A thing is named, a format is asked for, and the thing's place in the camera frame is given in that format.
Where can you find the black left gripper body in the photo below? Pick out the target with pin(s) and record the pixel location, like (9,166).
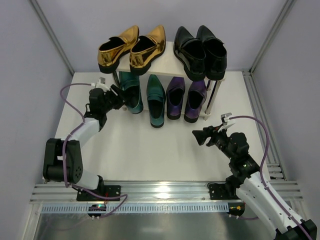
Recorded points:
(116,97)

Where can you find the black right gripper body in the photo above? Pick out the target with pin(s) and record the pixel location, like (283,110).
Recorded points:
(210,138)

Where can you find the green loafer shoe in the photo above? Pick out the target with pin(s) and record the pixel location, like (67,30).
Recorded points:
(156,99)
(130,84)

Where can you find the purple loafer shoe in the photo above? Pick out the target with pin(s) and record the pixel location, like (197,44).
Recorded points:
(196,97)
(175,94)

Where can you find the gold loafer shoe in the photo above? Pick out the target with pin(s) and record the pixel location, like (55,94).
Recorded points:
(148,48)
(110,52)

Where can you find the black loafer shoe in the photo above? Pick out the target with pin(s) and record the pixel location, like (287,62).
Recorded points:
(216,54)
(190,52)

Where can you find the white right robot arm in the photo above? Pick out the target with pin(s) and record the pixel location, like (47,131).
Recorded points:
(248,184)

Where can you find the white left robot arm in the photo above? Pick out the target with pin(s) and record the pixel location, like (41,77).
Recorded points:
(63,160)

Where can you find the white two-tier shoe shelf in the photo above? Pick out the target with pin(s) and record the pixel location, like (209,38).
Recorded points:
(168,66)

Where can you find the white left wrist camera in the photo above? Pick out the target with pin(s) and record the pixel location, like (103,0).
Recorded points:
(101,83)

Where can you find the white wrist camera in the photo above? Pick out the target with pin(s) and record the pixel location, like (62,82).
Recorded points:
(101,83)
(226,121)

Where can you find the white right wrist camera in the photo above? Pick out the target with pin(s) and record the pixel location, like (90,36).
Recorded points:
(226,121)

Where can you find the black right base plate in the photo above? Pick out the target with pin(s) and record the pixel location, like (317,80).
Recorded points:
(218,191)

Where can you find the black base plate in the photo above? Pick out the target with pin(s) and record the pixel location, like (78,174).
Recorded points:
(107,193)
(218,191)

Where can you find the aluminium mounting rail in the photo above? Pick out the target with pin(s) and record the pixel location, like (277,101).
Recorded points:
(154,191)

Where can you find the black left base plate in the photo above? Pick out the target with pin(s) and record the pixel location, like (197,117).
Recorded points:
(107,193)

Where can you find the slotted grey cable duct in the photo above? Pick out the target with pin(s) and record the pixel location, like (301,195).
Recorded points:
(136,208)

